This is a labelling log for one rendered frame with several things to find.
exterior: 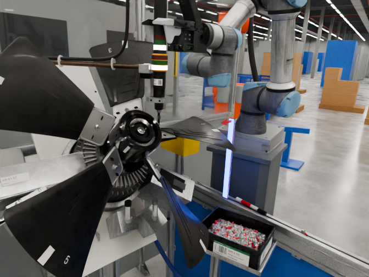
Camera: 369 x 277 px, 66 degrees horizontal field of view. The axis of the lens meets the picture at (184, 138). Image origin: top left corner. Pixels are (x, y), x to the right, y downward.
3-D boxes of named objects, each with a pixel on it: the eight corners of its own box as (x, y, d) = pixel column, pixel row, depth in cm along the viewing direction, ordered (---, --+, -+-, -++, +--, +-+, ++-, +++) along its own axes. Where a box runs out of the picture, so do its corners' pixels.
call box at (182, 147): (160, 150, 136) (160, 129, 133) (175, 147, 143) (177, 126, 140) (183, 160, 125) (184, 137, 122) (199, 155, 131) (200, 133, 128)
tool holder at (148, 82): (135, 101, 78) (135, 64, 75) (144, 98, 85) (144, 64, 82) (167, 103, 76) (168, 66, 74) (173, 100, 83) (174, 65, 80)
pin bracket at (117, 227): (105, 219, 86) (116, 211, 79) (122, 215, 89) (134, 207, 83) (109, 239, 84) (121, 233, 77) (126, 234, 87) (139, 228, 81)
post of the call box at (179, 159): (174, 174, 137) (174, 149, 133) (178, 172, 139) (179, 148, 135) (178, 176, 135) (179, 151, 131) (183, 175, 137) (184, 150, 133)
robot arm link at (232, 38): (242, 54, 96) (246, 27, 93) (221, 53, 89) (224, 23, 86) (224, 53, 101) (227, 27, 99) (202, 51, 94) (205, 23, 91)
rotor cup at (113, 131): (85, 141, 76) (102, 117, 67) (124, 120, 86) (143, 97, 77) (118, 184, 76) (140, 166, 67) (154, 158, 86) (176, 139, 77)
